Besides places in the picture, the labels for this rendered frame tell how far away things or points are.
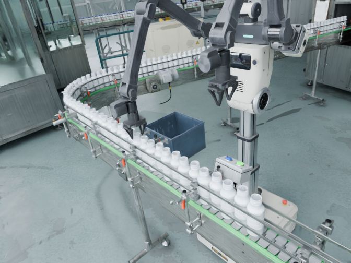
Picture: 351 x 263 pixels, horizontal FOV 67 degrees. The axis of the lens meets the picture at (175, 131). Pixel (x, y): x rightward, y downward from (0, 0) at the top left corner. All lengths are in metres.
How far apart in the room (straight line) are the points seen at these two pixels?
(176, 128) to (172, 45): 3.42
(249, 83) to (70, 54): 5.36
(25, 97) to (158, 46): 2.47
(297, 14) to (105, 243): 6.87
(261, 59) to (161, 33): 3.97
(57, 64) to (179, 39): 2.70
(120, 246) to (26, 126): 2.62
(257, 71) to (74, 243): 2.01
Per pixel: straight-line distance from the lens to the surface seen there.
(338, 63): 4.80
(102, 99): 2.79
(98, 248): 2.48
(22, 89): 4.31
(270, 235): 1.08
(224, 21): 0.99
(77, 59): 6.55
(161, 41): 5.32
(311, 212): 2.63
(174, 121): 2.12
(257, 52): 1.44
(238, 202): 1.00
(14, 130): 4.43
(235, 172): 1.16
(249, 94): 1.52
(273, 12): 1.26
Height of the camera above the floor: 1.82
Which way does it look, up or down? 29 degrees down
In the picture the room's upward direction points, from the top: 8 degrees counter-clockwise
